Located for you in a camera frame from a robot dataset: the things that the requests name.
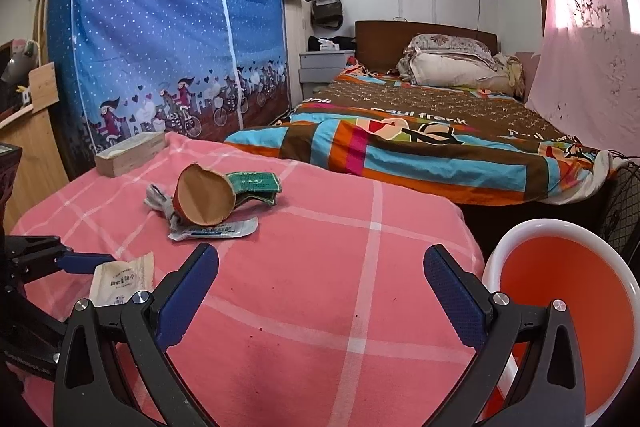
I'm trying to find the light wooden cabinet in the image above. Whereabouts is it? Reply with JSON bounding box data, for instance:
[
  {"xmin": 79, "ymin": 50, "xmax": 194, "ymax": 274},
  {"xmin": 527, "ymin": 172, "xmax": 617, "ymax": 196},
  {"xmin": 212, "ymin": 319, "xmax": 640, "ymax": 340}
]
[{"xmin": 0, "ymin": 62, "xmax": 71, "ymax": 228}]

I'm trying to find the white paper packet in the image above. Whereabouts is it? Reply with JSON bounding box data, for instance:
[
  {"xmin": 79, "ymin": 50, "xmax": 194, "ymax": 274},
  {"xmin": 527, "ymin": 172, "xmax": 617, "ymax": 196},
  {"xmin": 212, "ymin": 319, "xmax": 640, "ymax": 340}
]
[{"xmin": 90, "ymin": 254, "xmax": 154, "ymax": 308}]

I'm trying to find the pink checked cloth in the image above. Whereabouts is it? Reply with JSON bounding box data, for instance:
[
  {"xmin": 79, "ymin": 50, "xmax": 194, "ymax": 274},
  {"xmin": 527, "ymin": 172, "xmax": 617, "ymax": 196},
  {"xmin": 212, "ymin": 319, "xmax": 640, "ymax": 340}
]
[{"xmin": 7, "ymin": 132, "xmax": 486, "ymax": 427}]

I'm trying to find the pink hanging sheet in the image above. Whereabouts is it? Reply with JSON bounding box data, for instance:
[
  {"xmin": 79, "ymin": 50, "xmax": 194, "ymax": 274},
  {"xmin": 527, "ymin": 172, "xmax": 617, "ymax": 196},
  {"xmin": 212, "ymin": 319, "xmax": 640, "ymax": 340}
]
[{"xmin": 525, "ymin": 0, "xmax": 640, "ymax": 148}]

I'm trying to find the pale yellow cloth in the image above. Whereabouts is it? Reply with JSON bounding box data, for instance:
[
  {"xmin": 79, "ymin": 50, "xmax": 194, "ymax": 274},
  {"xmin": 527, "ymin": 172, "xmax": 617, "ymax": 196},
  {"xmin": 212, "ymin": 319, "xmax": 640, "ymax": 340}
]
[{"xmin": 492, "ymin": 53, "xmax": 526, "ymax": 96}]

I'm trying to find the dark grey tote bag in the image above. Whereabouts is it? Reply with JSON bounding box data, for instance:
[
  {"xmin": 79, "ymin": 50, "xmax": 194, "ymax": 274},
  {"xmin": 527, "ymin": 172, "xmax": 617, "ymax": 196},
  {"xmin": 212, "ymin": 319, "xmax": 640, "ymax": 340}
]
[{"xmin": 311, "ymin": 0, "xmax": 344, "ymax": 30}]

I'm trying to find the green wrapper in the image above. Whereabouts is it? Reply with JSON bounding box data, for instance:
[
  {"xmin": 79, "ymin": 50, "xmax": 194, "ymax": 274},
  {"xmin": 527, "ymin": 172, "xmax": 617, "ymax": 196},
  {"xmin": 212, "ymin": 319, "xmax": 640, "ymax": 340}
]
[{"xmin": 226, "ymin": 172, "xmax": 282, "ymax": 208}]

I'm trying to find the grey cloth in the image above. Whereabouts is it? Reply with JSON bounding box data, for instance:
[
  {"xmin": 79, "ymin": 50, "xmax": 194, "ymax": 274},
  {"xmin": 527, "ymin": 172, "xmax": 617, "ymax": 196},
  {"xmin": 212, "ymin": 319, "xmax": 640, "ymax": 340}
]
[{"xmin": 145, "ymin": 184, "xmax": 181, "ymax": 230}]

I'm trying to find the curved wooden frame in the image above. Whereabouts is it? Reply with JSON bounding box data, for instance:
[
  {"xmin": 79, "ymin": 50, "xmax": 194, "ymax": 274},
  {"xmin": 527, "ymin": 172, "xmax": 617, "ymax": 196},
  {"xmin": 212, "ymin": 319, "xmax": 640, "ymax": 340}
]
[{"xmin": 31, "ymin": 0, "xmax": 55, "ymax": 50}]

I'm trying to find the colourful patchwork bedspread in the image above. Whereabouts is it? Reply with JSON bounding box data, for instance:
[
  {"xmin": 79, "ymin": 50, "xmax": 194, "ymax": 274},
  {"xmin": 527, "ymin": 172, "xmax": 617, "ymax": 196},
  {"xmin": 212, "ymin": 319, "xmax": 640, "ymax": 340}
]
[{"xmin": 225, "ymin": 67, "xmax": 616, "ymax": 208}]

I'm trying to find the floral pillow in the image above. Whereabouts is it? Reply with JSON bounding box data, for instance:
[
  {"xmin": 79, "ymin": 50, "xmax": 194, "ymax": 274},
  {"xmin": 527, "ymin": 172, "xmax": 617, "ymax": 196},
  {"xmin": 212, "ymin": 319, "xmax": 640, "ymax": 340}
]
[{"xmin": 397, "ymin": 33, "xmax": 496, "ymax": 72}]

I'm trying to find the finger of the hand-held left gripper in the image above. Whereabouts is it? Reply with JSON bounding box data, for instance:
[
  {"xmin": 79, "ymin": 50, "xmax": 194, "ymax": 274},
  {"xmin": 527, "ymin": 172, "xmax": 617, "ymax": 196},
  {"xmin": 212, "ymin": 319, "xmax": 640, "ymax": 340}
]
[{"xmin": 7, "ymin": 236, "xmax": 116, "ymax": 280}]

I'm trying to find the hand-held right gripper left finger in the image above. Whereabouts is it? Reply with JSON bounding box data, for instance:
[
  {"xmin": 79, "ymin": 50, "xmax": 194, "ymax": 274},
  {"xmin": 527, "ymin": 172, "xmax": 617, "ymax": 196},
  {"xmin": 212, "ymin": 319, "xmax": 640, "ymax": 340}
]
[{"xmin": 52, "ymin": 243, "xmax": 221, "ymax": 427}]

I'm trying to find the orange bucket with white rim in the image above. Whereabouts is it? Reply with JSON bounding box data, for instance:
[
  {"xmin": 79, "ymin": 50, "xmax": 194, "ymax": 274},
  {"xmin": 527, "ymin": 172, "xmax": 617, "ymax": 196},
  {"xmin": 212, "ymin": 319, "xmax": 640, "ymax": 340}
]
[{"xmin": 481, "ymin": 218, "xmax": 640, "ymax": 427}]

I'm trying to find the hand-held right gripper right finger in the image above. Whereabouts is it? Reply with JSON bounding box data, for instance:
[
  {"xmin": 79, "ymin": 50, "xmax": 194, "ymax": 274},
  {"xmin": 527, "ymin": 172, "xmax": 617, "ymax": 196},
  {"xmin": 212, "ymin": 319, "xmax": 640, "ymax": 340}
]
[{"xmin": 417, "ymin": 244, "xmax": 587, "ymax": 427}]

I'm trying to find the brown paper cup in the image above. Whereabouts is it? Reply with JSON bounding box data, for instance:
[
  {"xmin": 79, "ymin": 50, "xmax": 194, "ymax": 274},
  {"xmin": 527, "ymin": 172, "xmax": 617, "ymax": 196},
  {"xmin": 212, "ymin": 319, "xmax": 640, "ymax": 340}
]
[{"xmin": 173, "ymin": 163, "xmax": 237, "ymax": 228}]

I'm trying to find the black cloth pile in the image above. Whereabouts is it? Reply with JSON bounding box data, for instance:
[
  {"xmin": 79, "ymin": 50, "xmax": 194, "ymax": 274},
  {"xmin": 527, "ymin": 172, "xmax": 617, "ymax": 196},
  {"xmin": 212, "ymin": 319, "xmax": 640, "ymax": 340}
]
[{"xmin": 307, "ymin": 35, "xmax": 357, "ymax": 52}]

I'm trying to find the grey nightstand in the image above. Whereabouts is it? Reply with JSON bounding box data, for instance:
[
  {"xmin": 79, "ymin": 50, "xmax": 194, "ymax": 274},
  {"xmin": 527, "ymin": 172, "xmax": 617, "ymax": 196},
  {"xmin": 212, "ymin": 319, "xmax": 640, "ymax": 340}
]
[{"xmin": 299, "ymin": 51, "xmax": 357, "ymax": 84}]

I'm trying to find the thick brown book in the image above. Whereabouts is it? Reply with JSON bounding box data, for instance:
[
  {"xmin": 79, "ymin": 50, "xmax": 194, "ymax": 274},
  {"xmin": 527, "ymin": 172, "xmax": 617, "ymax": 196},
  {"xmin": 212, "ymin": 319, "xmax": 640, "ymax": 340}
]
[{"xmin": 95, "ymin": 132, "xmax": 167, "ymax": 178}]

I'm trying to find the brown wooden bed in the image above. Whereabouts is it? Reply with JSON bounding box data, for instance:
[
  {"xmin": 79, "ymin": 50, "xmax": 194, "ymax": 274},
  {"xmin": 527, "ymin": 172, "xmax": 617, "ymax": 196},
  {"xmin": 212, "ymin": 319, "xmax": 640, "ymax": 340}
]
[{"xmin": 225, "ymin": 21, "xmax": 616, "ymax": 248}]

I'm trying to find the grey rounded ornament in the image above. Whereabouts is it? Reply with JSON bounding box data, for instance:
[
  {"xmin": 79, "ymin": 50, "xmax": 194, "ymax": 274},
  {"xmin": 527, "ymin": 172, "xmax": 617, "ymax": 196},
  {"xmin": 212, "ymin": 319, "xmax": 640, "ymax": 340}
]
[{"xmin": 0, "ymin": 38, "xmax": 42, "ymax": 82}]

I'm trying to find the silver blue wrapper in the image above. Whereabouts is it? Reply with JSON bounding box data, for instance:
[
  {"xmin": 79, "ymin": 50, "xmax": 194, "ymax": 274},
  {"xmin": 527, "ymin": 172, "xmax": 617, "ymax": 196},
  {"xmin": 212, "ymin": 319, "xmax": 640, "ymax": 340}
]
[{"xmin": 167, "ymin": 216, "xmax": 259, "ymax": 242}]

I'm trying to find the blue dotted fabric wardrobe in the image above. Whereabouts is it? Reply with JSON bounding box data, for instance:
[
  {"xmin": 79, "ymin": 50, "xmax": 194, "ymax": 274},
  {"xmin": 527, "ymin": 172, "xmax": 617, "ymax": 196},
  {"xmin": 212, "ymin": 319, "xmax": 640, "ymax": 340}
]
[{"xmin": 47, "ymin": 0, "xmax": 292, "ymax": 180}]

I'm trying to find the white tall cabinet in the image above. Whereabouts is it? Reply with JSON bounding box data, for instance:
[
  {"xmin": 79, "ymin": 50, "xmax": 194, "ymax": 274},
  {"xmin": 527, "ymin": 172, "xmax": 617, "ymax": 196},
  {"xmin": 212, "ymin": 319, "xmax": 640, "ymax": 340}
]
[{"xmin": 280, "ymin": 0, "xmax": 321, "ymax": 112}]

